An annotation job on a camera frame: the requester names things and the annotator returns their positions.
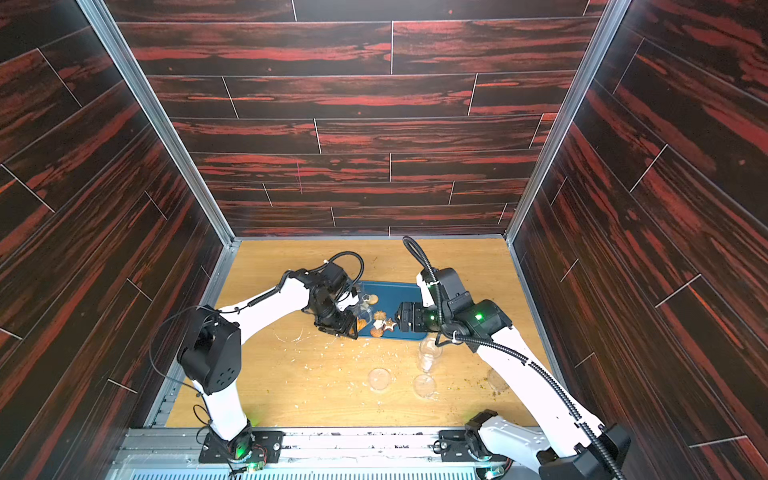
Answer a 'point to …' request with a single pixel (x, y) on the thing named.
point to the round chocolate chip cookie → (377, 333)
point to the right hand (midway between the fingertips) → (417, 312)
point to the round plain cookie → (373, 299)
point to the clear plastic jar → (429, 351)
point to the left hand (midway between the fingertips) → (352, 335)
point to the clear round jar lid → (496, 381)
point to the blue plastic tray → (390, 294)
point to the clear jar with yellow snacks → (364, 312)
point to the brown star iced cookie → (389, 325)
